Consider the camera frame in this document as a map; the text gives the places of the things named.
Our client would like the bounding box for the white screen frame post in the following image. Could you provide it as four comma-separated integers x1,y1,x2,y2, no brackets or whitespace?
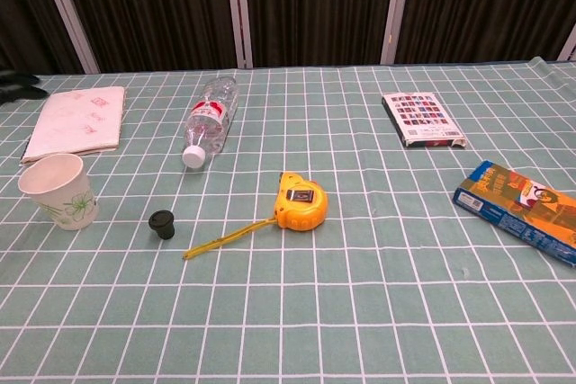
556,26,576,63
223,0,254,69
34,0,101,75
379,0,414,66

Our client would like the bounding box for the yellow tape measure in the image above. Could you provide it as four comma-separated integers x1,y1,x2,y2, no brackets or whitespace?
182,171,329,261

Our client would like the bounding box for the clear plastic water bottle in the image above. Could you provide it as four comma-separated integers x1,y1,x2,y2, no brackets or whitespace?
181,76,239,170

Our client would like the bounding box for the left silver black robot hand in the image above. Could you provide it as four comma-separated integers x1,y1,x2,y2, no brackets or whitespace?
0,70,50,106

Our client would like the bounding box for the white paper cup green flower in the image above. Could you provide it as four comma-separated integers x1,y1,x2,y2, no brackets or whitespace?
17,153,100,231

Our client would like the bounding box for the blue orange flat box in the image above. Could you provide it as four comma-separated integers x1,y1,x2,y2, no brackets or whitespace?
452,159,576,265

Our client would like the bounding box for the small black stopper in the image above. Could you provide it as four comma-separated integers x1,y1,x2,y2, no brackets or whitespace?
148,210,176,241

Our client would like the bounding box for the white folded cloth red print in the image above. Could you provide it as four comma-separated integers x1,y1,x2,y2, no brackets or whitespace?
19,85,127,166

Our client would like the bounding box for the green white checked tablecloth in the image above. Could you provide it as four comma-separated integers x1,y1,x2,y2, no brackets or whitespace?
0,56,576,384

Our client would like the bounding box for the black box with picture grid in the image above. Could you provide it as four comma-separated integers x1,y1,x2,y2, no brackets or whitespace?
382,92,468,150

